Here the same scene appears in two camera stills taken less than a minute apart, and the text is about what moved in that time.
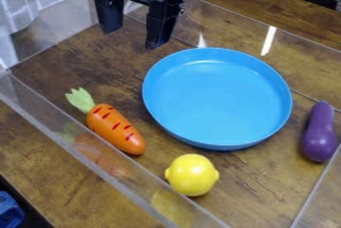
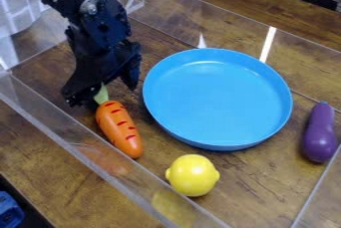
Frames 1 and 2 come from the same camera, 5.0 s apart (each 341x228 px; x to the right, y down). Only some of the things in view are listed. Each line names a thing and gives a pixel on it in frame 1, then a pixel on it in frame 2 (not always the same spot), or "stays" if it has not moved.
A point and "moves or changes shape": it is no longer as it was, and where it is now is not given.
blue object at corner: x=10 y=212 stays
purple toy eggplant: x=319 y=141 stays
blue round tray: x=218 y=99 stays
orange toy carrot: x=107 y=122 moves or changes shape
